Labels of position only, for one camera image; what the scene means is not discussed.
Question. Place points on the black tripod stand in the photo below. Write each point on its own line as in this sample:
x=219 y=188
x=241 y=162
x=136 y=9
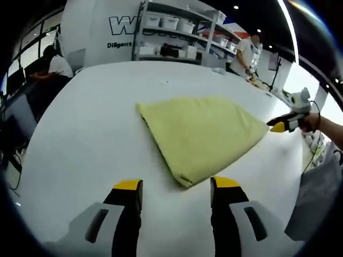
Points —
x=276 y=75

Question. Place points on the person's grey shirt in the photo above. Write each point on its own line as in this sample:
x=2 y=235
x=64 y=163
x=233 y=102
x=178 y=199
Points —
x=313 y=200

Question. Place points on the person's right hand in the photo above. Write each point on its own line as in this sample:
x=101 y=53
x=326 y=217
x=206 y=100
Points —
x=311 y=123

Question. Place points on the yellow blue grey garment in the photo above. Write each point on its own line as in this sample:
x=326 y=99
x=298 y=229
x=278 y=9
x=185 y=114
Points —
x=198 y=128

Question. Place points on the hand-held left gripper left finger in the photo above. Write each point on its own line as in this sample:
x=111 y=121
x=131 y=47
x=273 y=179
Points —
x=126 y=214

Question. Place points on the black bag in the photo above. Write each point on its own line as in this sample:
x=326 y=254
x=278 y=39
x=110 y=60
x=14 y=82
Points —
x=169 y=51

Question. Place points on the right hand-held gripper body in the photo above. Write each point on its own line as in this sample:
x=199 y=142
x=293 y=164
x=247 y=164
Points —
x=300 y=103

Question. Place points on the white cardboard box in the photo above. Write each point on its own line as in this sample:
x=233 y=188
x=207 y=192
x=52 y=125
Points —
x=147 y=50
x=191 y=51

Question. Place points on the grey metal shelving rack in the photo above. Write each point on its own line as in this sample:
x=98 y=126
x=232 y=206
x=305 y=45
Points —
x=225 y=30
x=171 y=34

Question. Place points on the white lidded storage bin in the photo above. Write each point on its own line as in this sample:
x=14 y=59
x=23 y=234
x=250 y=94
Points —
x=153 y=21
x=186 y=26
x=169 y=22

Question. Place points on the row of small storage bins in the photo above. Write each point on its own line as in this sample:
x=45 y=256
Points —
x=221 y=40

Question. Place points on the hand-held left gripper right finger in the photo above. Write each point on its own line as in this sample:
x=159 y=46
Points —
x=227 y=214

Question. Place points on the ceiling light strip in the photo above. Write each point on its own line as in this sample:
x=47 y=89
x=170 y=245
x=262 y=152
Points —
x=290 y=25

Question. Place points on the white crumpled cloth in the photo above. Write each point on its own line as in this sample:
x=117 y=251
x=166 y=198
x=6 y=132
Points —
x=219 y=71

